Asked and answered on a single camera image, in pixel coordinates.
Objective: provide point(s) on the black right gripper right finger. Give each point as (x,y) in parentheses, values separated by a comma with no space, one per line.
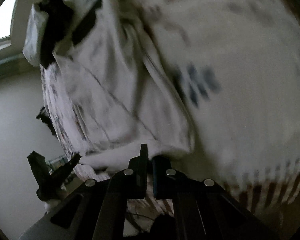
(203,209)

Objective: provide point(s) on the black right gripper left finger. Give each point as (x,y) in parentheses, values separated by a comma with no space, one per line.
(97,210)

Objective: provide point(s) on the cream white sweater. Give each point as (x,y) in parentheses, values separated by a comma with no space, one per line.
(109,94)

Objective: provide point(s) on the white gloved left hand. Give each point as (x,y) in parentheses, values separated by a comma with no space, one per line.
(51,205)

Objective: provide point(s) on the black cloth beside bed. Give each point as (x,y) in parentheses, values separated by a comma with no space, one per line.
(44,118)

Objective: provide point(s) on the white pillow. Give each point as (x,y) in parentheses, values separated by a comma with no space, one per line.
(34,35)

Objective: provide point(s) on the white frame window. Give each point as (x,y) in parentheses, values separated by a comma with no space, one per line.
(7,8)

